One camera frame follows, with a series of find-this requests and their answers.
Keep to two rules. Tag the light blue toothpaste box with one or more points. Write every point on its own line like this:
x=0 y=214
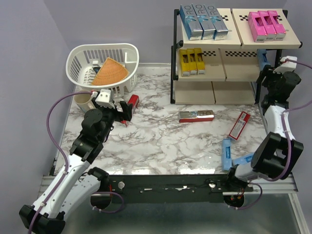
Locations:
x=226 y=154
x=262 y=58

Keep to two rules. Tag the pink toothpaste box horizontal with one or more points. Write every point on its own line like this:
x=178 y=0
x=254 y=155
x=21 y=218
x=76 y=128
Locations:
x=257 y=28

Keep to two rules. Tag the pink toothpaste box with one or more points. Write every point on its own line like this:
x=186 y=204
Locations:
x=273 y=20
x=266 y=22

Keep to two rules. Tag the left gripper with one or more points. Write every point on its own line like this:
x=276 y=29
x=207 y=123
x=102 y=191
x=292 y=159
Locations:
x=126 y=110

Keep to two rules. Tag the beige ceramic mug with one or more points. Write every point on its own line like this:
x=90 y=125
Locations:
x=84 y=102

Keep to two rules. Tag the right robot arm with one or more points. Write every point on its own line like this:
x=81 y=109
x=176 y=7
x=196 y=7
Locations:
x=276 y=156

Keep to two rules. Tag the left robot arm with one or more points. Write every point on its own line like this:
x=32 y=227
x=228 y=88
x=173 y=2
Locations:
x=75 y=182

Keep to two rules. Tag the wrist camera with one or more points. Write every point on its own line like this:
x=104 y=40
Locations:
x=104 y=98
x=287 y=65

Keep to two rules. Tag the white plastic basket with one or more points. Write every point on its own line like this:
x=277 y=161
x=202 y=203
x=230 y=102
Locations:
x=83 y=59

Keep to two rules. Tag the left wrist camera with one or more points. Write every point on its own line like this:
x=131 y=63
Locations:
x=104 y=98

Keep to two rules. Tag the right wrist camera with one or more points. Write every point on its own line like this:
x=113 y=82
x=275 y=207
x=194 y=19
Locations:
x=287 y=65

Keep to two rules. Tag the orange woven fan mat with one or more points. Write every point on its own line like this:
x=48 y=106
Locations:
x=111 y=72

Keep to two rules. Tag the silver red toothpaste box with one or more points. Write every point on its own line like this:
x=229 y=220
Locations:
x=196 y=116

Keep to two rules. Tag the light blue toothpaste box corner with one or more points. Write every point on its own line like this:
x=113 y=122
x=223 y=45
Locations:
x=243 y=159

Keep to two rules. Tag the red white toothpaste box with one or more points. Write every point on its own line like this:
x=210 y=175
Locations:
x=239 y=125

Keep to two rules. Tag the yellow toothpaste box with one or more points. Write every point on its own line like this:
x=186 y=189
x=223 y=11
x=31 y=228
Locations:
x=184 y=63
x=199 y=61
x=192 y=61

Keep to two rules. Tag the silver blue toothpaste box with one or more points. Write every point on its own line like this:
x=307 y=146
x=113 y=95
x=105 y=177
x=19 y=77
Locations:
x=190 y=22
x=205 y=21
x=221 y=30

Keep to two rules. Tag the black three-tier shelf rack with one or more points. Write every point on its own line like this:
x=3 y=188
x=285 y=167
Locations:
x=230 y=65

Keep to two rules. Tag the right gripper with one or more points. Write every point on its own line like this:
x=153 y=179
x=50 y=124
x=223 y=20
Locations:
x=267 y=72

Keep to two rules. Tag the black item in basket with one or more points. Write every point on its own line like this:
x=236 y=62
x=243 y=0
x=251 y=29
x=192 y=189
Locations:
x=95 y=68

